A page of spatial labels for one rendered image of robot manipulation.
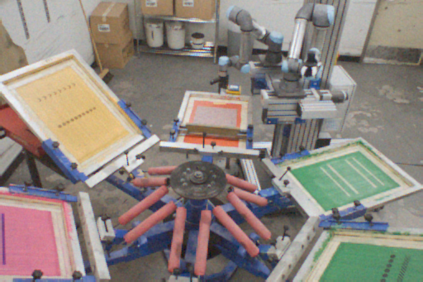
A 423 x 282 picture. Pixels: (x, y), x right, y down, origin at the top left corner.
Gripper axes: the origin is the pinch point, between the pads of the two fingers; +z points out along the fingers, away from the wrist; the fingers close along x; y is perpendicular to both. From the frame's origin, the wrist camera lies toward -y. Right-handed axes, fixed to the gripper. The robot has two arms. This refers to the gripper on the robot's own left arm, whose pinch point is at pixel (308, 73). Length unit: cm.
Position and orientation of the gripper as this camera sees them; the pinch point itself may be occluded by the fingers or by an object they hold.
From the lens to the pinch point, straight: 233.8
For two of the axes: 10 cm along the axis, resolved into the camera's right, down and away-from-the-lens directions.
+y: 0.9, 8.3, 5.4
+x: -9.5, -0.9, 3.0
